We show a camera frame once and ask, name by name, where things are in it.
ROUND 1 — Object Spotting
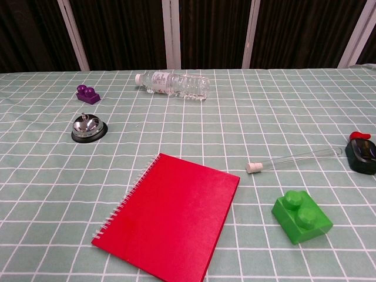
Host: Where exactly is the silver desk bell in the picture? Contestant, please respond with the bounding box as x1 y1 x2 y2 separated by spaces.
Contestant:
71 113 109 145

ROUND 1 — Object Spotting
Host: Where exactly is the clear plastic water bottle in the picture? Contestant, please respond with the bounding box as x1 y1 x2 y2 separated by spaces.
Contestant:
135 70 210 102

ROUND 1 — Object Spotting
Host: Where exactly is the green checkered tablecloth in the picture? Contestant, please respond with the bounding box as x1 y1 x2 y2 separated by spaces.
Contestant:
0 63 376 282

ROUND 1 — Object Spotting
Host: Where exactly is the green two-stud toy brick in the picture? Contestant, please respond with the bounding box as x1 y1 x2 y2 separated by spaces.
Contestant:
271 190 334 245

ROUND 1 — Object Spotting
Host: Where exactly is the purple two-stud toy brick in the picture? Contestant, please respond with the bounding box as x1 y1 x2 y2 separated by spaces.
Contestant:
76 84 102 105

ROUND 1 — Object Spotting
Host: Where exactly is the dark bottle with red cap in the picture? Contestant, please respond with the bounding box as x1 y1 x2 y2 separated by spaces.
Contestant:
344 131 376 176

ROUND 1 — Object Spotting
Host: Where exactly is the red spiral-bound notebook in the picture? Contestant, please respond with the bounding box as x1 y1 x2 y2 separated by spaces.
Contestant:
90 152 241 282

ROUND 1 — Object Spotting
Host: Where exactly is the white vertical frame post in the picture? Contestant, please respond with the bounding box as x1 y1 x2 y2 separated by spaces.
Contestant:
56 0 90 72
241 0 261 70
337 0 376 69
162 0 182 71

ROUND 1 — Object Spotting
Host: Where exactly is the glass test tube white stopper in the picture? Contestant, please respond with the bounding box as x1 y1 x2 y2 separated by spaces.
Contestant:
246 146 344 174

